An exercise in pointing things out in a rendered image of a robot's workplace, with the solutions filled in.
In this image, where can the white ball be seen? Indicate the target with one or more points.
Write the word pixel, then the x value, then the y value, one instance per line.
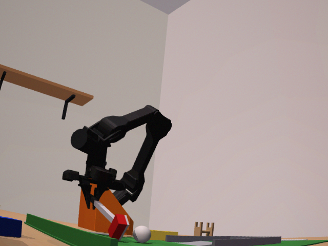
pixel 141 234

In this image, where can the red golf putter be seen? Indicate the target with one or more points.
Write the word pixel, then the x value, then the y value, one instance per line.
pixel 119 222

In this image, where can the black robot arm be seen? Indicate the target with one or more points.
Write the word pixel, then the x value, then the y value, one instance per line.
pixel 95 140

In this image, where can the yellow rectangular block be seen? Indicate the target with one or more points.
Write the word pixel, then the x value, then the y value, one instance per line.
pixel 161 235

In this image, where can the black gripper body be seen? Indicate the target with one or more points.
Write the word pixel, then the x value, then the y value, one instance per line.
pixel 71 175

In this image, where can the blue putter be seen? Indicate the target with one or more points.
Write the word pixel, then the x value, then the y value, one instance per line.
pixel 10 227

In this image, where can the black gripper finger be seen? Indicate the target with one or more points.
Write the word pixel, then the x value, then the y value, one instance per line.
pixel 98 191
pixel 86 188

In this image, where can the green putting mat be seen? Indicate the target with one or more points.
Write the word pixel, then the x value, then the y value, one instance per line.
pixel 130 241

